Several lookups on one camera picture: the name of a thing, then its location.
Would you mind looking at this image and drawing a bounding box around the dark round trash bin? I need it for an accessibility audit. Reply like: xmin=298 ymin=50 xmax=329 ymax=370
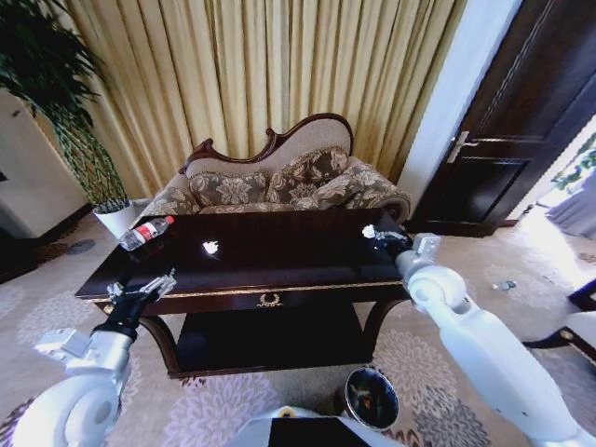
xmin=343 ymin=366 xmax=401 ymax=430

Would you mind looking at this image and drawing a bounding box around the clear plastic bottle red label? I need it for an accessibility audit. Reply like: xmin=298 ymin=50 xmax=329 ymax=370
xmin=119 ymin=214 xmax=176 ymax=251

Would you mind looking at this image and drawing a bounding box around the brown floral cushion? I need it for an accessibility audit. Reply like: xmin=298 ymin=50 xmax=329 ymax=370
xmin=265 ymin=145 xmax=350 ymax=206
xmin=307 ymin=163 xmax=400 ymax=210
xmin=186 ymin=169 xmax=270 ymax=209

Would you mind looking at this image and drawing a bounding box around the white plant pot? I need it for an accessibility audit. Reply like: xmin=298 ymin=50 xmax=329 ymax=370
xmin=91 ymin=198 xmax=137 ymax=239

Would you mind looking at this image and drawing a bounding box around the dark wooden coffee table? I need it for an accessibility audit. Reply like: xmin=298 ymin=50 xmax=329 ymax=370
xmin=74 ymin=207 xmax=415 ymax=379

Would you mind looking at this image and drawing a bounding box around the beige floral carved sofa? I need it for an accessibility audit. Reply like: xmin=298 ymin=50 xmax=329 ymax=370
xmin=138 ymin=112 xmax=413 ymax=224

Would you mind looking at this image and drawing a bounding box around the dark wooden door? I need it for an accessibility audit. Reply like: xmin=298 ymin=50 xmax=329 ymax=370
xmin=407 ymin=0 xmax=596 ymax=239

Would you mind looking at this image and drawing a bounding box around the dark wood cream chair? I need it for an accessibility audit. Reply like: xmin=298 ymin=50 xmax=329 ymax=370
xmin=521 ymin=278 xmax=596 ymax=365

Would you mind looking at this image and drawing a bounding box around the white robot front shell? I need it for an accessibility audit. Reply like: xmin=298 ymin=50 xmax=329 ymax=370
xmin=222 ymin=405 xmax=388 ymax=447

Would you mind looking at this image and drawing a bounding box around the green leafy plant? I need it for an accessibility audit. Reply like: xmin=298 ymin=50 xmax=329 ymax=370
xmin=0 ymin=0 xmax=132 ymax=214

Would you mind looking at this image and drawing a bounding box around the golden pleated curtain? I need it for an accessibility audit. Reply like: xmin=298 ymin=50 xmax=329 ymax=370
xmin=35 ymin=0 xmax=468 ymax=201

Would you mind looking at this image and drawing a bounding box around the brass door handle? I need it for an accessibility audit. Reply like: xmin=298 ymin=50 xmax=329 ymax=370
xmin=446 ymin=130 xmax=480 ymax=164

